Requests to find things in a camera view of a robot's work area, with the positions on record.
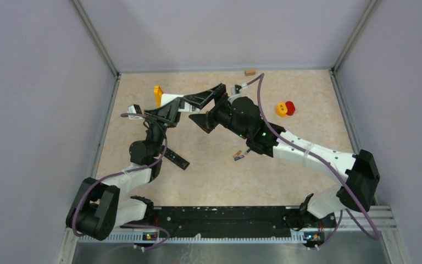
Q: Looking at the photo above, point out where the yellow round toy block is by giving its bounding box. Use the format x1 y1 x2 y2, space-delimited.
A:
276 102 288 117

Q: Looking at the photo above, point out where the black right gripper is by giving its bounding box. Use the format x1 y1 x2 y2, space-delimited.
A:
183 84 249 140

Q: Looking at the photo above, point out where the red round toy block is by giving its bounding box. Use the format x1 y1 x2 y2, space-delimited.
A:
285 101 296 116

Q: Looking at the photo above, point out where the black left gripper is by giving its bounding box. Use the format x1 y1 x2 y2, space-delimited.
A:
143 97 184 157

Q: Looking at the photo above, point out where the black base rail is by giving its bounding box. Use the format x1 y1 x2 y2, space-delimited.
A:
132 203 337 248

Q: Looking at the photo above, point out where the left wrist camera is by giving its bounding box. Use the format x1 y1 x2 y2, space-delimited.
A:
127 104 143 115

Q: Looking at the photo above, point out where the small wooden block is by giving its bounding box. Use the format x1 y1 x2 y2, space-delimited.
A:
244 69 256 76

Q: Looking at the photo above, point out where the white remote control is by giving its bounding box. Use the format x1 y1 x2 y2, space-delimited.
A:
159 93 201 114

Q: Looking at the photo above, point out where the yellow toy block plate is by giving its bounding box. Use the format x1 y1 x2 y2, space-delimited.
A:
153 85 163 108

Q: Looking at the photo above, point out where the black remote control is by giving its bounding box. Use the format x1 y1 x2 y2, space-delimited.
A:
164 148 190 171

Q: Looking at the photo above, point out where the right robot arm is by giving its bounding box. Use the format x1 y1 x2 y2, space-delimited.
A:
183 84 380 227

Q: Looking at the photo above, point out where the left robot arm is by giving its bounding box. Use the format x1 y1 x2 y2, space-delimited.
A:
66 97 182 240

